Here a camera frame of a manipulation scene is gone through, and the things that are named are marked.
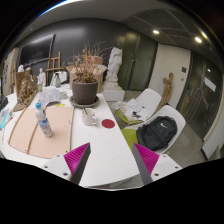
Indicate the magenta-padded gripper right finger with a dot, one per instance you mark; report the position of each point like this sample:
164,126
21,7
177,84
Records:
148,160

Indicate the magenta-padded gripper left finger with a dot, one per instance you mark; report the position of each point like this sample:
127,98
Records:
75,159

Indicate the white bottle with blue cap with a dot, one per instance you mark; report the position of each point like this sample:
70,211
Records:
44,124

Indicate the black backpack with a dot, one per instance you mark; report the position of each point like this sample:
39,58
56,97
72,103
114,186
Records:
156,133

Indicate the light wooden drawing board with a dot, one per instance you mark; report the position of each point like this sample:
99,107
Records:
53,136

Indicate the white mug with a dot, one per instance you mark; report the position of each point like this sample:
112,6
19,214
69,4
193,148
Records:
88,118

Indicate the flat round red coaster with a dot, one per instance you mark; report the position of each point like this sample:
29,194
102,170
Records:
108,123

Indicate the stirring stick in mug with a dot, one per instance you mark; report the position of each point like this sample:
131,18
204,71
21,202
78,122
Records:
85,111

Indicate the grey plant saucer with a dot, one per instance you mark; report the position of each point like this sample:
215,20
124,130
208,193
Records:
83,106

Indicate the stack of papers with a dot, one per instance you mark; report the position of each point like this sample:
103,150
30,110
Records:
133,107

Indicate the small yellow item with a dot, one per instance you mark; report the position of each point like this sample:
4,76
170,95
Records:
60,105

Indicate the dried plant in grey pot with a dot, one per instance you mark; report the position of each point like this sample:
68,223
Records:
84,91

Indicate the crumpled clear plastic bag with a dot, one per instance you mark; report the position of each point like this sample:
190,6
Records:
49,95

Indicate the white statue plinth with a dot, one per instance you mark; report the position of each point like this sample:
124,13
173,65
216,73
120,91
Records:
113,95

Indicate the wooden figure sculpture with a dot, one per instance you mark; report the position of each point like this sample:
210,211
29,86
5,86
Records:
167,88

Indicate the teal packet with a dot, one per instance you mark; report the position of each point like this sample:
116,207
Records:
5,118

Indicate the tall white plaster statue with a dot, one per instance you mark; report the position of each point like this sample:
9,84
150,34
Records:
114,66

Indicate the wooden easel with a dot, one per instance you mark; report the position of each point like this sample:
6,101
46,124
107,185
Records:
59,60

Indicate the dark double door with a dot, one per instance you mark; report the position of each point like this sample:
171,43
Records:
136,60

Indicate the white cabinet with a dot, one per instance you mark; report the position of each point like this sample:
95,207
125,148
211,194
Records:
10,70

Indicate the recessed ceiling lights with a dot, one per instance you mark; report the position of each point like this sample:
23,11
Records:
155,32

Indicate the bright ceiling light panel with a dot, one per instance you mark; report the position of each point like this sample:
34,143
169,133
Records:
63,5

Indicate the black wall screen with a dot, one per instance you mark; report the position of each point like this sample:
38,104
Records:
35,51

